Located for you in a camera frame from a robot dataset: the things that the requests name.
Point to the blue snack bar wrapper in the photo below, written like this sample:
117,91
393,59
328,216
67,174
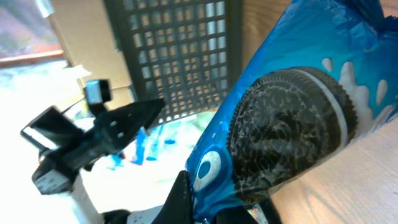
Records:
324,78

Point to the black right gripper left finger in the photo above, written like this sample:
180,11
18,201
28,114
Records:
178,207

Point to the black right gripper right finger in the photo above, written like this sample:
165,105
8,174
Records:
264,213

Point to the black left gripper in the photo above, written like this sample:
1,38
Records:
76,149

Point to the dark grey plastic basket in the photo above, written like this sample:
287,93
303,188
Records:
186,52

